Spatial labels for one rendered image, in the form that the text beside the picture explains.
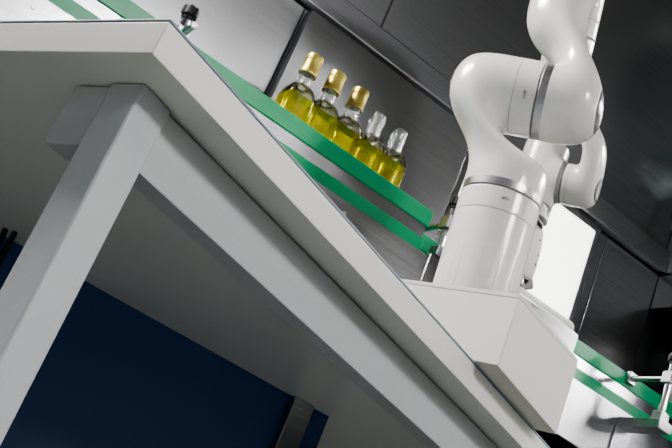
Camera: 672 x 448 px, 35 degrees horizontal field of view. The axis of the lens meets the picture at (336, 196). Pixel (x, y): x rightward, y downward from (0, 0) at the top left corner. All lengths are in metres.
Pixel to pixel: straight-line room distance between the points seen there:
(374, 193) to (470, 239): 0.39
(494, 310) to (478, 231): 0.18
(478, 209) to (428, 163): 0.76
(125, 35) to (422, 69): 1.50
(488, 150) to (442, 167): 0.74
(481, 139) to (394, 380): 0.46
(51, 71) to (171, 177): 0.14
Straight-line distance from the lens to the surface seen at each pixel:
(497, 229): 1.52
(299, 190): 1.01
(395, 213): 1.90
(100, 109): 0.92
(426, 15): 2.42
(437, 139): 2.32
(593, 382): 2.33
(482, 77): 1.63
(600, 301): 2.64
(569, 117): 1.62
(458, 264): 1.51
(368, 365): 1.23
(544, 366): 1.47
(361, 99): 2.04
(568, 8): 1.74
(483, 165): 1.57
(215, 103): 0.91
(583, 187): 1.95
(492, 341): 1.36
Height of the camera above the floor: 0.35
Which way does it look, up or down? 23 degrees up
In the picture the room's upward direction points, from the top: 23 degrees clockwise
